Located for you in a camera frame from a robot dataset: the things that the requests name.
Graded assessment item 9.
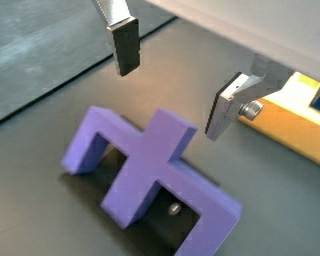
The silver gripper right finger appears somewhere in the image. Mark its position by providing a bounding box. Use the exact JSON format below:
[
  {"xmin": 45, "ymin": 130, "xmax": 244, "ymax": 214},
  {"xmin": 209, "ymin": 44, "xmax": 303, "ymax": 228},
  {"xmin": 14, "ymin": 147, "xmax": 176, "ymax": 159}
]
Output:
[{"xmin": 205, "ymin": 55, "xmax": 293, "ymax": 140}]

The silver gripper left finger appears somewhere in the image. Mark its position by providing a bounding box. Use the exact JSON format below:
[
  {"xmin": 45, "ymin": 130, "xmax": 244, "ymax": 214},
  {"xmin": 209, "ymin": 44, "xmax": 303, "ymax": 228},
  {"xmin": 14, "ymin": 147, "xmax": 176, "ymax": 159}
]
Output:
[{"xmin": 92, "ymin": 0, "xmax": 140, "ymax": 76}]

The purple m-shaped block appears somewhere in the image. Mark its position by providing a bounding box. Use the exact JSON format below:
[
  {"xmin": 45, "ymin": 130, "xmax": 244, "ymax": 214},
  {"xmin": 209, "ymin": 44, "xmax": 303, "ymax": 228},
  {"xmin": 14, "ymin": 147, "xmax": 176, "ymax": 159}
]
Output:
[{"xmin": 62, "ymin": 106, "xmax": 241, "ymax": 256}]

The yellow slotted board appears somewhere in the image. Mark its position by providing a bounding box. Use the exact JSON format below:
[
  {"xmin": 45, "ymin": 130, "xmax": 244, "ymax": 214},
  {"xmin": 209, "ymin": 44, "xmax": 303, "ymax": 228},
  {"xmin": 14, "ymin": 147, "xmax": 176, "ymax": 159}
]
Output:
[{"xmin": 238, "ymin": 72, "xmax": 320, "ymax": 165}]

